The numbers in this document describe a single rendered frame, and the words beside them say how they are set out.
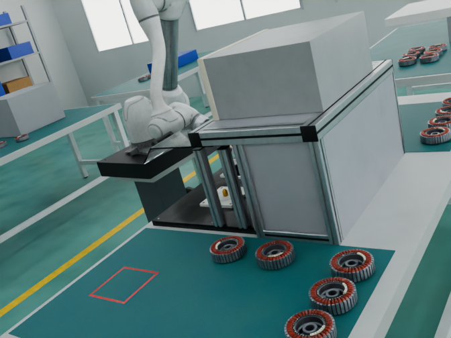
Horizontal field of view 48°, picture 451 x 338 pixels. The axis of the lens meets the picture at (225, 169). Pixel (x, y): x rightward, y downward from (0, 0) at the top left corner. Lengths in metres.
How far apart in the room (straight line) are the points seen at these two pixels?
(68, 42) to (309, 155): 8.58
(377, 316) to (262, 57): 0.77
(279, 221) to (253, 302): 0.32
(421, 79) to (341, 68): 1.58
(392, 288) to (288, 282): 0.27
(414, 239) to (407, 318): 0.96
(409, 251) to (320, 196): 0.27
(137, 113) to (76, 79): 7.29
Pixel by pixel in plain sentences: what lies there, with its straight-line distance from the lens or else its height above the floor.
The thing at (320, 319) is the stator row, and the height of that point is 0.78.
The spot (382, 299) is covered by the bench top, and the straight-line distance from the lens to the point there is 1.28.
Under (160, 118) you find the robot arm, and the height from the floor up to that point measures 1.05.
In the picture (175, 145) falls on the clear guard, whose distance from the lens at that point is 1.70.
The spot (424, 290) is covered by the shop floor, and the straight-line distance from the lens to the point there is 2.56.
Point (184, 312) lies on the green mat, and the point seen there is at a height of 0.75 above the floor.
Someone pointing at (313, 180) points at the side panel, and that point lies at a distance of 1.44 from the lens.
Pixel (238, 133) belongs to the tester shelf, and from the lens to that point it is 1.48.
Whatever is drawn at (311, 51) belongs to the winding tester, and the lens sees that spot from 1.42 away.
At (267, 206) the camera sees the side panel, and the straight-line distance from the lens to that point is 1.56.
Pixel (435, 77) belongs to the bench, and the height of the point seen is 0.74.
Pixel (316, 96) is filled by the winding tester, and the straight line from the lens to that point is 1.45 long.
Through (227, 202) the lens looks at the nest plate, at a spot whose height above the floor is 0.78.
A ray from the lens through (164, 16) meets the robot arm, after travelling 2.50.
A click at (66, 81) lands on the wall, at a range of 9.72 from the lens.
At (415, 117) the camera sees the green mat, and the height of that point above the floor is 0.75.
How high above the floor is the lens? 1.51
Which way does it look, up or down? 19 degrees down
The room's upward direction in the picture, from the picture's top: 15 degrees counter-clockwise
